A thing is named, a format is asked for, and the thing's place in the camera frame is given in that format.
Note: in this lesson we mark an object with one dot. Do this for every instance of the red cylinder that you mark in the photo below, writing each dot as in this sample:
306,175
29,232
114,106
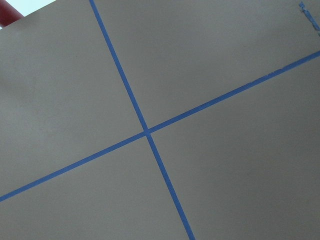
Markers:
8,14

